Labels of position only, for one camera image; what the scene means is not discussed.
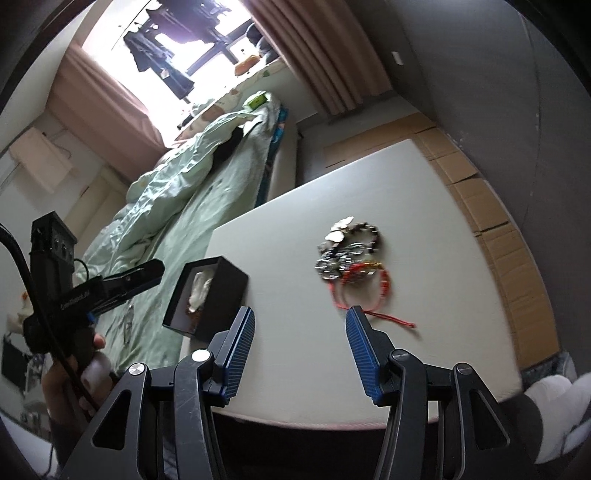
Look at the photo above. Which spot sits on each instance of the orange windowsill item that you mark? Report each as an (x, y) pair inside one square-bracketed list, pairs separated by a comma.
[(247, 64)]

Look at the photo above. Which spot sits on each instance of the black jewelry box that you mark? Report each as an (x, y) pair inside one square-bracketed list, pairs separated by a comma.
[(226, 286)]

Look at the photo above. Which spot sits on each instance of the green box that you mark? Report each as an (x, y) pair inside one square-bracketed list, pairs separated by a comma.
[(256, 99)]

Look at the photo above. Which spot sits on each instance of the black cloth on bed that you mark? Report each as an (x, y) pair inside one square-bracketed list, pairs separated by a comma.
[(231, 145)]

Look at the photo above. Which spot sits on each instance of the blue bed sheet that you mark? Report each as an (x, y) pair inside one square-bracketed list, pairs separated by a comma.
[(278, 134)]

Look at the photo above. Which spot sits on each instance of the person's left hand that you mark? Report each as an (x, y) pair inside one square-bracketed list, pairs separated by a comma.
[(94, 371)]

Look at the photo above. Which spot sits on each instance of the person's white sock foot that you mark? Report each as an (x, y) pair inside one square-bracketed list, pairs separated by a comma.
[(558, 406)]

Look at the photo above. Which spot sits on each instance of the white jewelry piece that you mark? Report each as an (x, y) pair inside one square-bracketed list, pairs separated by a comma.
[(202, 290)]

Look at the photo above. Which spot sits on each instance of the brown pleated curtain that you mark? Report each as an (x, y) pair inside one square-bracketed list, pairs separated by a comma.
[(318, 50)]

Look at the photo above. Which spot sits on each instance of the white bed frame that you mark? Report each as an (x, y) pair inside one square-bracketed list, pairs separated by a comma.
[(286, 157)]

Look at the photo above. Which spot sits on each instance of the dark hanging clothes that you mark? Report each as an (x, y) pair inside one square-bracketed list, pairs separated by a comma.
[(157, 50)]

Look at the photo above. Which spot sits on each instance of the pink curtain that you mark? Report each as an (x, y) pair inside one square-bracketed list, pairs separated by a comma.
[(106, 106)]

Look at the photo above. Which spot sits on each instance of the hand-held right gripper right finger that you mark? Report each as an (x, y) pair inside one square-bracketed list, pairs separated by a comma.
[(362, 355)]

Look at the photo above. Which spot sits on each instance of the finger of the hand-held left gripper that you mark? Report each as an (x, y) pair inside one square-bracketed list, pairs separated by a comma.
[(138, 274), (117, 302)]

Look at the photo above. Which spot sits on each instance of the light green duvet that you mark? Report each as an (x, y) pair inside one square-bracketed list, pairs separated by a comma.
[(184, 203)]

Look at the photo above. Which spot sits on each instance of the white wall cloth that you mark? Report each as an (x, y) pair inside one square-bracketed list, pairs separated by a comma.
[(41, 159)]

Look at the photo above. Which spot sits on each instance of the flattened cardboard sheets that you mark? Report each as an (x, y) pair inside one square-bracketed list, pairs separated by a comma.
[(503, 240)]

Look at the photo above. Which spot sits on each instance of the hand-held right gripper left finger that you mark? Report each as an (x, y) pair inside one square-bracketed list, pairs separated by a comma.
[(241, 350)]

